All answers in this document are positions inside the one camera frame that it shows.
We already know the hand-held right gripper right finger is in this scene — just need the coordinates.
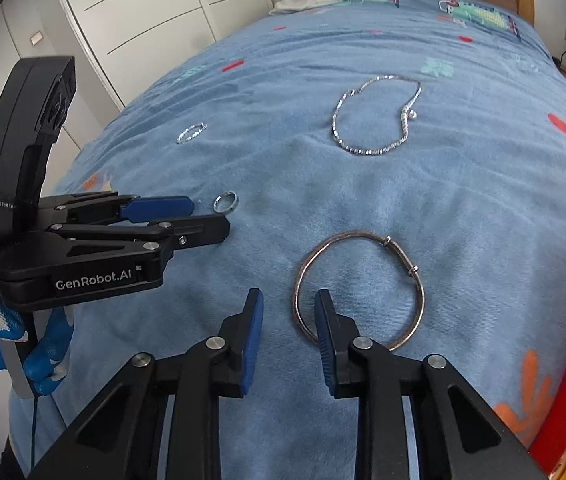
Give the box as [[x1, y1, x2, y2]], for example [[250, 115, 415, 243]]
[[314, 289, 549, 480]]

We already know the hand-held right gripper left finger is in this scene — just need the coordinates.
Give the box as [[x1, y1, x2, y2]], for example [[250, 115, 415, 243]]
[[28, 287, 265, 480]]

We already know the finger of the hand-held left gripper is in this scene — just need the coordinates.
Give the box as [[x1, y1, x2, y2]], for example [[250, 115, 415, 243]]
[[48, 214, 230, 261], [38, 191, 195, 226]]

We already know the small plain silver ring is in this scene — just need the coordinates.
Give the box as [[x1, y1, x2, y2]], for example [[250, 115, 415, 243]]
[[213, 190, 240, 212]]

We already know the thin silver bangle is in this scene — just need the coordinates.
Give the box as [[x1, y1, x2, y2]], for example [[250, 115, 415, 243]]
[[295, 230, 426, 352]]

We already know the person's left hand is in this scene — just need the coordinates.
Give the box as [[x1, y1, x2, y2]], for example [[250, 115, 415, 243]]
[[0, 295, 76, 396]]

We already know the white wardrobe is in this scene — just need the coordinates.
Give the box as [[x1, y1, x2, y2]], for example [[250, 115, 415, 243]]
[[0, 0, 284, 161]]

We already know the blue printed blanket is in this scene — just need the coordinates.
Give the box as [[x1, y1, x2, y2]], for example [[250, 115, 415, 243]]
[[8, 0, 566, 480]]

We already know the silver chain necklace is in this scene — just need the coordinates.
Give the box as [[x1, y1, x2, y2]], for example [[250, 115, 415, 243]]
[[332, 75, 423, 156]]

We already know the thin blue cable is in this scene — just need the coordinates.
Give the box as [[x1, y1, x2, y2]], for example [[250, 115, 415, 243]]
[[32, 394, 40, 463]]

